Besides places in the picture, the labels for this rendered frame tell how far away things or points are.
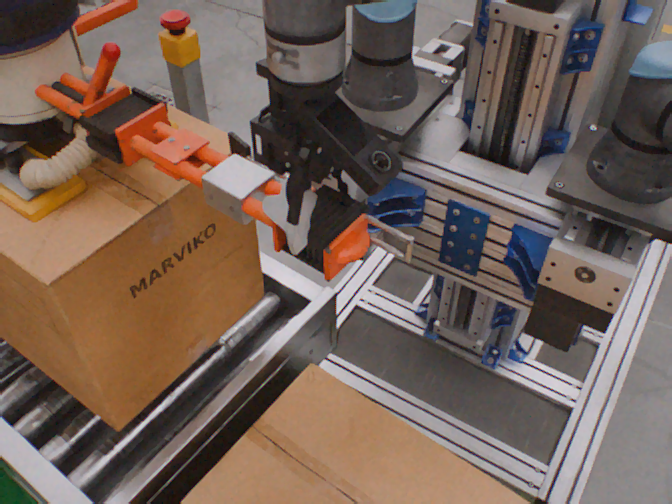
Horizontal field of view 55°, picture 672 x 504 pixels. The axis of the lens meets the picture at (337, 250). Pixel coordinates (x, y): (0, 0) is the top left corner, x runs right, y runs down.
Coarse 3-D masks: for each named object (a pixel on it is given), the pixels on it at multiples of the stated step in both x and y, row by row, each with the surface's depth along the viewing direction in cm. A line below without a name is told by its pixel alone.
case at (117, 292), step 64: (192, 128) 112; (128, 192) 101; (192, 192) 104; (0, 256) 93; (64, 256) 91; (128, 256) 98; (192, 256) 111; (256, 256) 128; (0, 320) 121; (64, 320) 93; (128, 320) 105; (192, 320) 120; (64, 384) 120; (128, 384) 112
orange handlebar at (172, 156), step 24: (120, 0) 116; (96, 24) 112; (48, 96) 95; (144, 144) 86; (168, 144) 85; (192, 144) 85; (168, 168) 84; (192, 168) 83; (264, 216) 77; (360, 240) 74
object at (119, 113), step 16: (112, 96) 91; (128, 96) 93; (144, 96) 92; (80, 112) 88; (96, 112) 90; (112, 112) 90; (128, 112) 90; (144, 112) 90; (160, 112) 89; (96, 128) 86; (112, 128) 87; (128, 128) 86; (144, 128) 88; (96, 144) 89; (112, 144) 87; (128, 144) 87; (112, 160) 89; (128, 160) 89
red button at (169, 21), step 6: (168, 12) 153; (174, 12) 153; (180, 12) 153; (162, 18) 151; (168, 18) 151; (174, 18) 151; (180, 18) 151; (186, 18) 151; (162, 24) 151; (168, 24) 150; (174, 24) 150; (180, 24) 150; (186, 24) 151; (174, 30) 151; (180, 30) 153
